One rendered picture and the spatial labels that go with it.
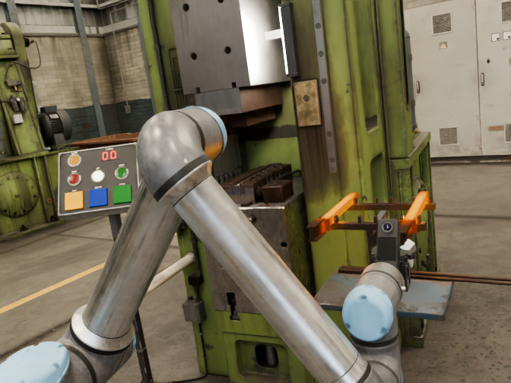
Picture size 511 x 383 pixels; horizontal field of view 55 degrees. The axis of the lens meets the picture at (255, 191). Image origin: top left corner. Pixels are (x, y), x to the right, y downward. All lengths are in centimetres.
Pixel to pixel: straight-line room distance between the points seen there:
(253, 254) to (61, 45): 1052
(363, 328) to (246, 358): 134
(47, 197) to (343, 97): 529
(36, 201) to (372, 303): 596
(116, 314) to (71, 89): 1011
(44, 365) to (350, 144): 129
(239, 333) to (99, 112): 967
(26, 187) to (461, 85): 562
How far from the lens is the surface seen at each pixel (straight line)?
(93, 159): 217
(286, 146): 234
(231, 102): 189
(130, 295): 112
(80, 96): 1124
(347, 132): 190
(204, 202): 80
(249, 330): 210
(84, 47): 1151
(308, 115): 190
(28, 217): 665
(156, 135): 84
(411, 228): 137
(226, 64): 189
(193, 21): 197
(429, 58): 708
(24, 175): 658
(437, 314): 149
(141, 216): 101
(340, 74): 189
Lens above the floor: 135
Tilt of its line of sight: 12 degrees down
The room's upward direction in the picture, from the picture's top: 8 degrees counter-clockwise
